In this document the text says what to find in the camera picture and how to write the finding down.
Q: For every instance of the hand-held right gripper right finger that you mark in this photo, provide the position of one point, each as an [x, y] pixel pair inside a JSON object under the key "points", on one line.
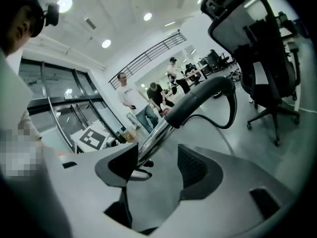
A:
{"points": [[237, 177]]}

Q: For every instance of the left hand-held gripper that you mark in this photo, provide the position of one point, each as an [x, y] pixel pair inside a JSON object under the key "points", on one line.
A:
{"points": [[91, 139]]}

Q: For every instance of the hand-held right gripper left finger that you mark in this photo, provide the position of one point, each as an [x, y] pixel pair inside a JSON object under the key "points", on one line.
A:
{"points": [[81, 167]]}

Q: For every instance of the yellow snack bag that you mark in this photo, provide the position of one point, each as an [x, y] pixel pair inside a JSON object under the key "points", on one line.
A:
{"points": [[129, 134]]}

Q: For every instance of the black framed glass door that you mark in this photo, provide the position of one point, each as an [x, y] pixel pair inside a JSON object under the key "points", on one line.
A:
{"points": [[67, 100]]}

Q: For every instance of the red and white appliance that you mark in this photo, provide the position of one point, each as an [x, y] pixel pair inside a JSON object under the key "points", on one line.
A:
{"points": [[165, 110]]}

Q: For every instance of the person's white shirt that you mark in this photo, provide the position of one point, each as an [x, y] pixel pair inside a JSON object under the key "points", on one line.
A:
{"points": [[15, 103]]}

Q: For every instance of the round ceiling light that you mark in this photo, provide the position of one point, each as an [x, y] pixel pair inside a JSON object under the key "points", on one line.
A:
{"points": [[106, 43], [147, 16], [64, 2]]}

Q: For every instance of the black metal railing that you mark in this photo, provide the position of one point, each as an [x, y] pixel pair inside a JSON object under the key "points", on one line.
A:
{"points": [[148, 56]]}

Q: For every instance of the black mesh office chair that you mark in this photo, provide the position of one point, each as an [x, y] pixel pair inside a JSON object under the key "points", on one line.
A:
{"points": [[267, 78]]}

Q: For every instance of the wooden table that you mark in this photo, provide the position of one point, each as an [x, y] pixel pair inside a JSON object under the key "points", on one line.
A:
{"points": [[195, 72]]}

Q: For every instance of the person's head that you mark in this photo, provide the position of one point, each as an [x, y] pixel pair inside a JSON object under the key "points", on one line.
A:
{"points": [[17, 31]]}

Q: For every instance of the black cap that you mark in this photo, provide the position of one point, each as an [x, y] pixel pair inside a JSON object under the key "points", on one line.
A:
{"points": [[34, 16]]}

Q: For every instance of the black head camera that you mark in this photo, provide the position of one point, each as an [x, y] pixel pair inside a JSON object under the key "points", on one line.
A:
{"points": [[52, 15]]}

